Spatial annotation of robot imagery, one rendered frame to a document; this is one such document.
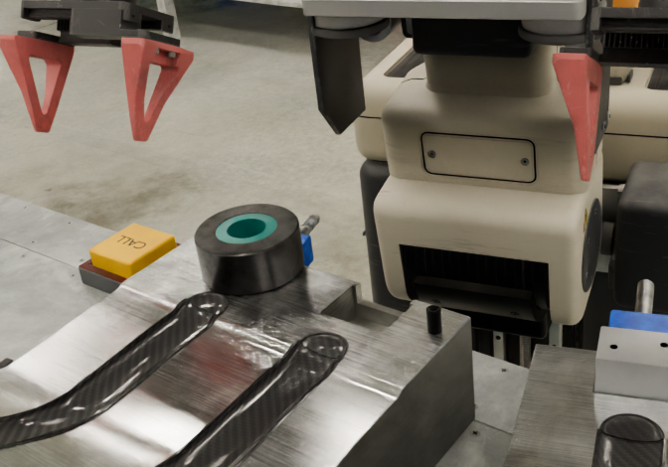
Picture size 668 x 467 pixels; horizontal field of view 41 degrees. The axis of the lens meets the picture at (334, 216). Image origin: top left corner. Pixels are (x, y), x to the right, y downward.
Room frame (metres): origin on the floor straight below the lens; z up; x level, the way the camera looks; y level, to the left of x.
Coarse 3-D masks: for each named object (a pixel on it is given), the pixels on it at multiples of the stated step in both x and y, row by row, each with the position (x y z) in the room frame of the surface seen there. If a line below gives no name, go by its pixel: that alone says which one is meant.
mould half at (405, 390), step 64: (192, 256) 0.62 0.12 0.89; (128, 320) 0.55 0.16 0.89; (256, 320) 0.52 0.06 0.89; (320, 320) 0.51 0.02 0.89; (448, 320) 0.50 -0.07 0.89; (0, 384) 0.49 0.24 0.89; (64, 384) 0.49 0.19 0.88; (192, 384) 0.47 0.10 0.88; (384, 384) 0.44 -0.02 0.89; (448, 384) 0.47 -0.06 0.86; (64, 448) 0.41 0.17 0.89; (128, 448) 0.41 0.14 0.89; (256, 448) 0.40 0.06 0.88; (320, 448) 0.39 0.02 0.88; (384, 448) 0.41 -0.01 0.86; (448, 448) 0.47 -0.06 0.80
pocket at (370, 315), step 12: (348, 288) 0.55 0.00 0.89; (360, 288) 0.56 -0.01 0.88; (336, 300) 0.54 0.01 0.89; (348, 300) 0.55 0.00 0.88; (360, 300) 0.55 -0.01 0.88; (324, 312) 0.53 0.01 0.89; (336, 312) 0.54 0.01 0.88; (348, 312) 0.55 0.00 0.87; (360, 312) 0.55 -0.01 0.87; (372, 312) 0.54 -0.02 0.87; (384, 312) 0.54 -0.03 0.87; (396, 312) 0.53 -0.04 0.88; (360, 324) 0.54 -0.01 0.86; (372, 324) 0.54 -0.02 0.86; (384, 324) 0.54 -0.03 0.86
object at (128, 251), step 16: (112, 240) 0.77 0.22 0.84; (128, 240) 0.76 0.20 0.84; (144, 240) 0.76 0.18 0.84; (160, 240) 0.76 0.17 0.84; (96, 256) 0.75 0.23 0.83; (112, 256) 0.74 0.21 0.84; (128, 256) 0.73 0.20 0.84; (144, 256) 0.73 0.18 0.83; (160, 256) 0.75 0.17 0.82; (112, 272) 0.74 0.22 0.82; (128, 272) 0.72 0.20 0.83
